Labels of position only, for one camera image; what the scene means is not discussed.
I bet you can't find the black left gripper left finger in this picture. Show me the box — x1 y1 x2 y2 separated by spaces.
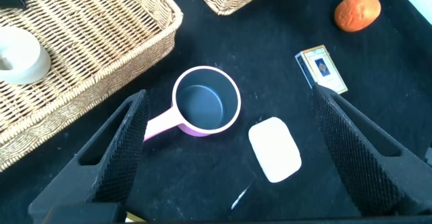
28 88 151 224

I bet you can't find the white soap bar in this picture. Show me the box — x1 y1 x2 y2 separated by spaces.
248 116 302 184

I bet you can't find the playing card box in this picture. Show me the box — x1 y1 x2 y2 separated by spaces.
294 45 349 95

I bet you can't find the wicker basket with toiletries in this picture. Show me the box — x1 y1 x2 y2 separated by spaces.
0 0 184 173

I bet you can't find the beige cup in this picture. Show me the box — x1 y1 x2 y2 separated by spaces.
0 26 52 85

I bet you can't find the rough-skinned orange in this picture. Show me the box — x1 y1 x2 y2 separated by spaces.
333 0 382 33

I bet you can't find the pink saucepan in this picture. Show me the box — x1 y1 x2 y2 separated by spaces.
143 65 242 142

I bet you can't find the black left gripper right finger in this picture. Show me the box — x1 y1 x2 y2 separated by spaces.
309 83 432 217

